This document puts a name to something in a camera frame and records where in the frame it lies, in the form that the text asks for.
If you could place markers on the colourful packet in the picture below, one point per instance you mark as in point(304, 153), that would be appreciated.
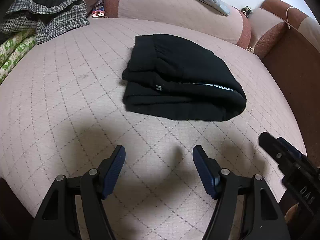
point(98, 11)

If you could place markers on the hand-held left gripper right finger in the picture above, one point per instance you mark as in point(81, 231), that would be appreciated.
point(205, 172)

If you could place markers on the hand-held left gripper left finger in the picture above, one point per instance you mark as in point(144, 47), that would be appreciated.
point(115, 170)

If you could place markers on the green patterned cloth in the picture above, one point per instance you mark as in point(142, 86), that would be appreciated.
point(15, 52)

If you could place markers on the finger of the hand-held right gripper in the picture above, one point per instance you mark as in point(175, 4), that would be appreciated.
point(291, 150)
point(271, 146)

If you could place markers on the pink brown bolster cushion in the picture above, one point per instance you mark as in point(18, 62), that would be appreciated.
point(175, 15)

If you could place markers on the brown sofa armrest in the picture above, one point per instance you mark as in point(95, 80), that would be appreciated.
point(295, 67)

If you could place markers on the pink brown sofa cushion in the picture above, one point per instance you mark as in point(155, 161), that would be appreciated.
point(267, 35)

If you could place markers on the black pants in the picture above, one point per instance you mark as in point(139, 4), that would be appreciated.
point(185, 75)

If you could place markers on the pink quilted sofa cover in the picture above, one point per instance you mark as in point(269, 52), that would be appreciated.
point(75, 92)

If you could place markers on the small dark object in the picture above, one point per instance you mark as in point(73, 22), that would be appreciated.
point(246, 11)

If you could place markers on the houndstooth cloth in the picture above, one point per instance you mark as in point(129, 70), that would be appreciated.
point(50, 17)

